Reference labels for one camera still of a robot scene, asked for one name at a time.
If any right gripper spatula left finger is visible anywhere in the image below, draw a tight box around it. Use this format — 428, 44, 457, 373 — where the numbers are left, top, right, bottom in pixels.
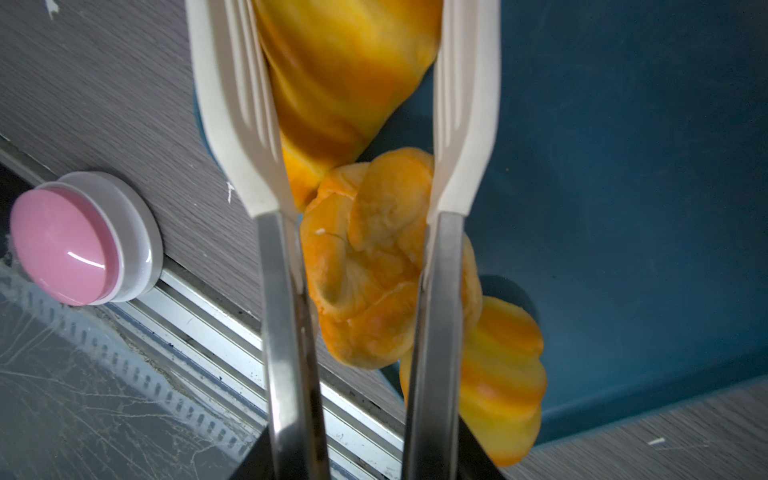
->
186, 1, 330, 479

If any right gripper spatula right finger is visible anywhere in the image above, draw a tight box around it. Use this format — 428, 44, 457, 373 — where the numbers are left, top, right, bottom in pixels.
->
401, 1, 501, 479

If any fake croissant large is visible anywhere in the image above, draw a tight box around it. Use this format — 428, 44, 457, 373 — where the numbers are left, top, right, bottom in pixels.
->
254, 1, 443, 210

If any round fake bread roll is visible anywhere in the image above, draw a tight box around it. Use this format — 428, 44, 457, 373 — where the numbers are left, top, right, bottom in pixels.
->
298, 147, 484, 371

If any fake croissant bottom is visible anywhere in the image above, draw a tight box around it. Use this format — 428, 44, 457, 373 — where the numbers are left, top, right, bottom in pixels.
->
425, 292, 548, 468

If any teal plastic tray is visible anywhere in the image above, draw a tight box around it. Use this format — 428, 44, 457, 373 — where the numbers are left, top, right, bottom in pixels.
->
191, 0, 768, 445

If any pink push button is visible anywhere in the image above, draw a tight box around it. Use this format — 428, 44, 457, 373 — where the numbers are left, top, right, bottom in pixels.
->
10, 171, 164, 306

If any white cable duct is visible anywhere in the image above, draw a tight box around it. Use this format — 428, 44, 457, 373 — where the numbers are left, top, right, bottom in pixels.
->
1, 268, 261, 478

